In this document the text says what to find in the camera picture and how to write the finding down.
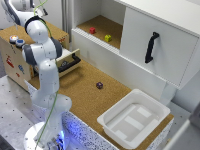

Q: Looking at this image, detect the purple block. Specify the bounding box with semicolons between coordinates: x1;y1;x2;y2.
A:
95;81;104;90

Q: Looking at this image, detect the white cabinet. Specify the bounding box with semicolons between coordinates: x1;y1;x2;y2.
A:
71;0;200;108

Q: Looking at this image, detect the yellow block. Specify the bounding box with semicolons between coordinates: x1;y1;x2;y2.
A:
104;34;113;43

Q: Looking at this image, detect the wooden drawer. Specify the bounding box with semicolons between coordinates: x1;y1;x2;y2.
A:
54;48;82;79

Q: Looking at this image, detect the pink block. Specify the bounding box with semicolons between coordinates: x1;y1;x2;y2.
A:
88;26;97;35

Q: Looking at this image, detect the white plastic box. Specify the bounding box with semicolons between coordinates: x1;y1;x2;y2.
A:
96;88;172;150

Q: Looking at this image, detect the white sliding door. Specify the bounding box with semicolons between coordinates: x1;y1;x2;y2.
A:
119;6;200;90

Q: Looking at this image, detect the blue button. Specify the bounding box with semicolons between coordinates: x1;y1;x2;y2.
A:
15;38;27;48

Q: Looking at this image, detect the wooden drawer box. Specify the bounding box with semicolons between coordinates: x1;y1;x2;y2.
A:
0;21;71;92

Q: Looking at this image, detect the black drawer handle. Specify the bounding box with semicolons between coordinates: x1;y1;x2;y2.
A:
57;55;82;74

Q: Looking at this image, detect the black door handle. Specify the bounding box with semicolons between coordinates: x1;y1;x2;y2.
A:
144;31;161;65

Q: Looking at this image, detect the green cable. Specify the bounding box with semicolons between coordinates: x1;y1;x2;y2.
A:
32;0;62;150

